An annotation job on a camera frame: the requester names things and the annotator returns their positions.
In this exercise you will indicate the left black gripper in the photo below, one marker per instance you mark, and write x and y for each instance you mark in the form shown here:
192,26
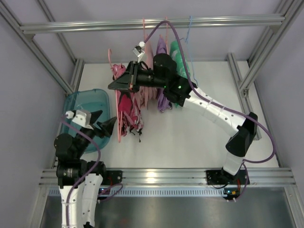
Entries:
96,126

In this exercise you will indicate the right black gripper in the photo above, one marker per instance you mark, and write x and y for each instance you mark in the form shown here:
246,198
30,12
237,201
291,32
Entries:
134,77

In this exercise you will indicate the pink patterned trousers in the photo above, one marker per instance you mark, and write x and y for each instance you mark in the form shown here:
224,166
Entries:
131,114

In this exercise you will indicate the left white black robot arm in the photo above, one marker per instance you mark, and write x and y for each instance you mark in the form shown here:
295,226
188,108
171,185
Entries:
81,183

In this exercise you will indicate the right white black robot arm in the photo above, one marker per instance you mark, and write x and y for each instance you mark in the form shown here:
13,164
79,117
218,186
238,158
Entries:
241,128

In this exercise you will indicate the light pink trousers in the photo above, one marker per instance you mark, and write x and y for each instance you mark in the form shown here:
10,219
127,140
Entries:
139,95

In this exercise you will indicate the purple trousers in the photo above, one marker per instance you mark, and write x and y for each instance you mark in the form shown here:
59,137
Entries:
163,103

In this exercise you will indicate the green patterned trousers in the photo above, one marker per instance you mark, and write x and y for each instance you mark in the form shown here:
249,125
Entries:
176,56

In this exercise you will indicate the teal plastic bin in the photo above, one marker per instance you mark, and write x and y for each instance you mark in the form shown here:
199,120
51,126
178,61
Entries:
90,100

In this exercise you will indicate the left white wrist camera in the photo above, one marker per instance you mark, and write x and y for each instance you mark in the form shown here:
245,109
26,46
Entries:
80,117

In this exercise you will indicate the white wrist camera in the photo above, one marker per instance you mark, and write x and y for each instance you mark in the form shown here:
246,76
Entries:
139,51
80,117

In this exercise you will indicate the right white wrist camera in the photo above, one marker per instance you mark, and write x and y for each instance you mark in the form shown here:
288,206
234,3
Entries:
139,51

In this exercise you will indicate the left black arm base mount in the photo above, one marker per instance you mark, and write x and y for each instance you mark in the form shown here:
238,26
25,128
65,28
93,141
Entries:
112,177

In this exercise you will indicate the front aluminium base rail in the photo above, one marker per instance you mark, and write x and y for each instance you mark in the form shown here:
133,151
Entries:
196,177

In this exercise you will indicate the slotted grey cable duct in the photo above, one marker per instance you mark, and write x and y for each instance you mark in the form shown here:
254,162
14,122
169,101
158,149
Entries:
156,192

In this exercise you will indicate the aluminium hanging rail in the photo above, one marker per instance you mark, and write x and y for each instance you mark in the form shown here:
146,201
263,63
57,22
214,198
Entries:
137,24

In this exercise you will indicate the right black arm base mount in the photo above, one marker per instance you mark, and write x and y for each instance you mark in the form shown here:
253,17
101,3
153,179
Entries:
221,177

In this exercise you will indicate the aluminium frame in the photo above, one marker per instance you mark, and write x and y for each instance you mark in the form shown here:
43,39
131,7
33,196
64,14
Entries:
288,10

